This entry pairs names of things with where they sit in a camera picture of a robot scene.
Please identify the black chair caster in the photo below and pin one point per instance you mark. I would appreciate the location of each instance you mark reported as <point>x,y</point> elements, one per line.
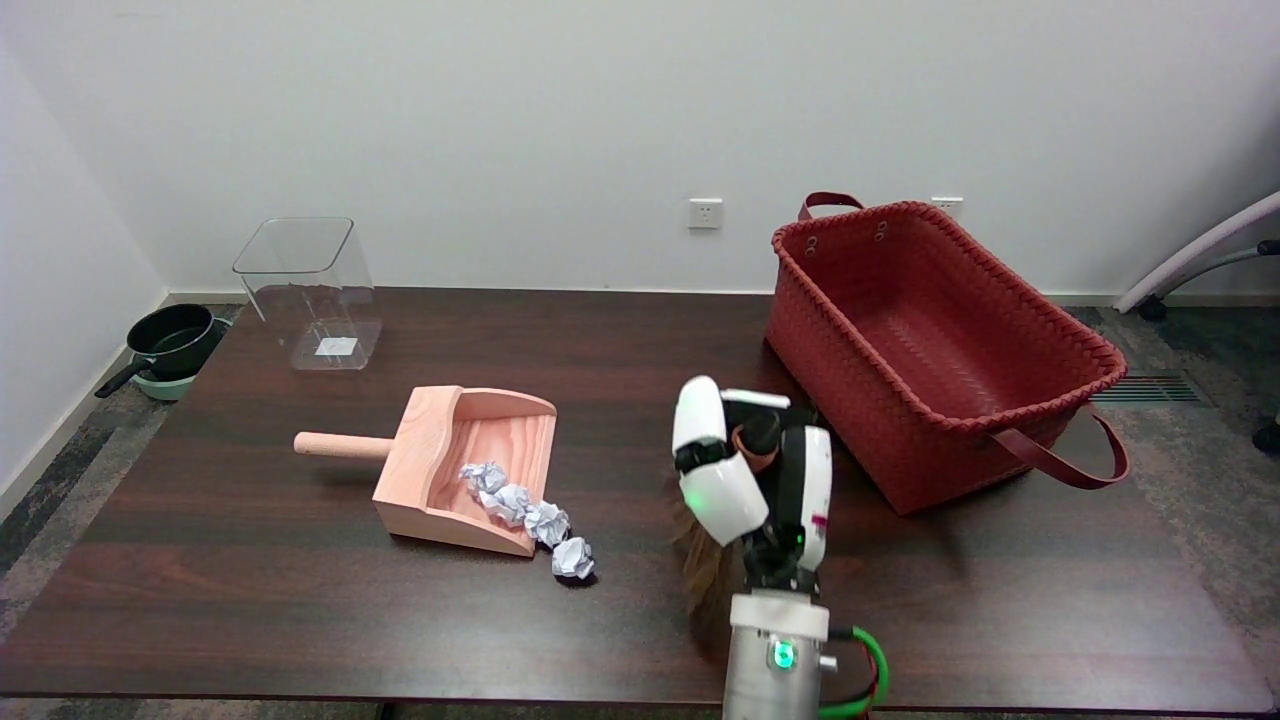
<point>1268,436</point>

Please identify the white paper ball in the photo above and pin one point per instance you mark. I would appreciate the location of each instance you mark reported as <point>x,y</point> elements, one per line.
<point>547,523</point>
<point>483,476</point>
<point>510,503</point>
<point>573,558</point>

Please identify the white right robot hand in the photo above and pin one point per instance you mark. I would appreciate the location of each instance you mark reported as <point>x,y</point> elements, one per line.
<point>720,495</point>

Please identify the black frying pan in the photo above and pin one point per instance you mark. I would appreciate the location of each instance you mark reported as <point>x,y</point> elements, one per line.
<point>175,335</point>

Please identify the wooden dustpan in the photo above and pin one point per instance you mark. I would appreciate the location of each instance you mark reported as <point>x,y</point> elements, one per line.
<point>440,430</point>

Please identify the white container sticker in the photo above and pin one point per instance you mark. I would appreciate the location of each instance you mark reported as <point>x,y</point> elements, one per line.
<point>336,346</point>

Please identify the white wall socket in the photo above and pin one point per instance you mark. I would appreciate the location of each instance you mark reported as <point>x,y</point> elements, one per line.
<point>705,213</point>
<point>948,205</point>

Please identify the red woven basket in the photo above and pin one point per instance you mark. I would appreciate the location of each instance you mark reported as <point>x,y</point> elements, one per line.
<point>930,340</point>

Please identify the brown straw hand broom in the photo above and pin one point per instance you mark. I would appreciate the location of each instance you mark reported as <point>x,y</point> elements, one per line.
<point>710,580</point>

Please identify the teal pot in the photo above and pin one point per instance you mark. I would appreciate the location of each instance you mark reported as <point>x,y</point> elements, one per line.
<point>165,387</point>

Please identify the floor vent grille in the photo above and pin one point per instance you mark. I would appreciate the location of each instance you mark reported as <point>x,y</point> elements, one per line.
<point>1145,388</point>

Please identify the clear plastic container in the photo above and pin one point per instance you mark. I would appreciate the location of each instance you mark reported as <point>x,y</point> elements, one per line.
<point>300,260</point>

